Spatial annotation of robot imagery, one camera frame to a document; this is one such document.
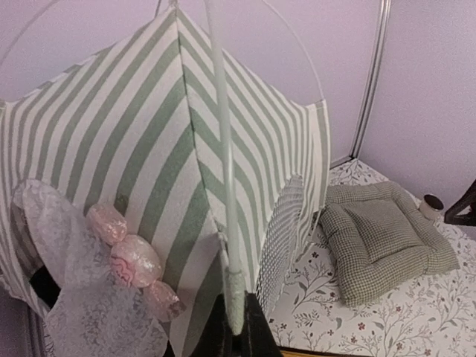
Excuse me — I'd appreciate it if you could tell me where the green checked cushion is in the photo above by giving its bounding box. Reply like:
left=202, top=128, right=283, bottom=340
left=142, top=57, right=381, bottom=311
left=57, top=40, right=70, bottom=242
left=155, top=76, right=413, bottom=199
left=319, top=181, right=460, bottom=306

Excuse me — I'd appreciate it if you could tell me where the yellow double bowl holder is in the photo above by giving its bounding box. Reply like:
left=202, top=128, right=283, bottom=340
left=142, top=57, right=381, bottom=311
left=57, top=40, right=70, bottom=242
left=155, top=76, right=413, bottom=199
left=280, top=350, right=321, bottom=357

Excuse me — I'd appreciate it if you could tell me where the right aluminium frame post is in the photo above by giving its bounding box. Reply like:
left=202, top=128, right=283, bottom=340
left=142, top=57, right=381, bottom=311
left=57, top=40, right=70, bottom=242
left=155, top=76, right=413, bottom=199
left=349, top=0, right=392, bottom=159

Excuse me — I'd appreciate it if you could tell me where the white and brown cup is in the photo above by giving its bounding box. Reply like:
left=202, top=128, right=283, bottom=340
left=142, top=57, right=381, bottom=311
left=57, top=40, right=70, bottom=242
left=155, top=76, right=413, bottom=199
left=419, top=194, right=444, bottom=221

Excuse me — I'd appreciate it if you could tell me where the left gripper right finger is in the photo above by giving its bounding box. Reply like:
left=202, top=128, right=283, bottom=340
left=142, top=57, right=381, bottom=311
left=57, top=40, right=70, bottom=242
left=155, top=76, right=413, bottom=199
left=234, top=292, right=281, bottom=357

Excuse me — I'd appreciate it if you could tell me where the green striped pet tent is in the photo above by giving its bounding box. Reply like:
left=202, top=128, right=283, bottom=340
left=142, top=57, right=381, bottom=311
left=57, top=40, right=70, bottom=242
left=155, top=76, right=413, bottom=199
left=0, top=5, right=332, bottom=357

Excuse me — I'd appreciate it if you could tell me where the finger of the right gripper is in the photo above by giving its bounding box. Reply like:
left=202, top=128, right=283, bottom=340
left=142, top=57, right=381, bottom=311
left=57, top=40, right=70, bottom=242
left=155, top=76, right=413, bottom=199
left=444, top=181, right=476, bottom=225

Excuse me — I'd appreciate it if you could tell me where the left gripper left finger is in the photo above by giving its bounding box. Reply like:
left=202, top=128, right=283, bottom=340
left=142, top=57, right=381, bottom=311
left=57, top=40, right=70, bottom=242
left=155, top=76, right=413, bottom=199
left=193, top=294, right=233, bottom=357

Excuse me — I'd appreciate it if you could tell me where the floral patterned table mat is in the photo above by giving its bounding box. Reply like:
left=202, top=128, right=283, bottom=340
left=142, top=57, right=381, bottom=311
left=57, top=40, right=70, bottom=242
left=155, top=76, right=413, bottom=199
left=267, top=158, right=476, bottom=357

